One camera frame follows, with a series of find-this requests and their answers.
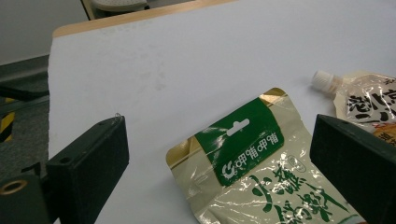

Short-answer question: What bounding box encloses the green and gold pouch packet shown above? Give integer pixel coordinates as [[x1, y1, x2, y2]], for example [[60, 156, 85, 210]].
[[165, 87, 368, 224]]

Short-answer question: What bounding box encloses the yellow black striped tape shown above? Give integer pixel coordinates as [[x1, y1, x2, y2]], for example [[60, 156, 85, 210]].
[[0, 97, 16, 143]]

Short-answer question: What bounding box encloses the grey chair seat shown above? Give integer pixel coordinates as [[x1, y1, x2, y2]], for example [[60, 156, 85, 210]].
[[90, 0, 149, 13]]

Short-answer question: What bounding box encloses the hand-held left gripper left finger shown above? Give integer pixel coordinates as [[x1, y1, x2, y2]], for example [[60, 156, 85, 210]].
[[46, 115, 131, 224]]

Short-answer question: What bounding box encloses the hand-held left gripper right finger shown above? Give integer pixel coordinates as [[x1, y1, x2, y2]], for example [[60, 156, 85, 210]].
[[309, 113, 396, 224]]

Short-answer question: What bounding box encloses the spout pouch with white cap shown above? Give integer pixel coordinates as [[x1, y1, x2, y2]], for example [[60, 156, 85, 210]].
[[311, 70, 396, 147]]

